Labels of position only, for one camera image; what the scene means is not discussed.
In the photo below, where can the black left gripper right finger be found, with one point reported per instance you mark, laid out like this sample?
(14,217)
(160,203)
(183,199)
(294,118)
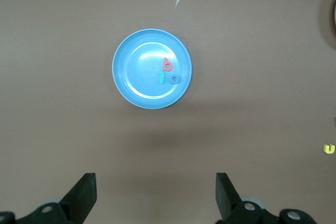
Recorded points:
(225,197)

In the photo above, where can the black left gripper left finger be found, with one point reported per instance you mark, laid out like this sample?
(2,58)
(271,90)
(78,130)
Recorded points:
(81,197)

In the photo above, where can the blue foam letter o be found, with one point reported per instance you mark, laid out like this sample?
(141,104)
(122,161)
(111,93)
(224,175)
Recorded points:
(170,79)

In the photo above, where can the teal foam letter l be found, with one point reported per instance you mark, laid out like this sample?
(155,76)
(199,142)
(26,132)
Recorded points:
(162,77)

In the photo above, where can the red foam letter b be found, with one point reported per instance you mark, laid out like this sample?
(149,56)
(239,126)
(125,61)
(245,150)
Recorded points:
(165,64)

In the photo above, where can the yellow foam letter u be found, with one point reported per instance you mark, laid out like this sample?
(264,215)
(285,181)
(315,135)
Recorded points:
(329,151)

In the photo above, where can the blue plate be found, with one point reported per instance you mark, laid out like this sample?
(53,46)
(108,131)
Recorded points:
(141,77)

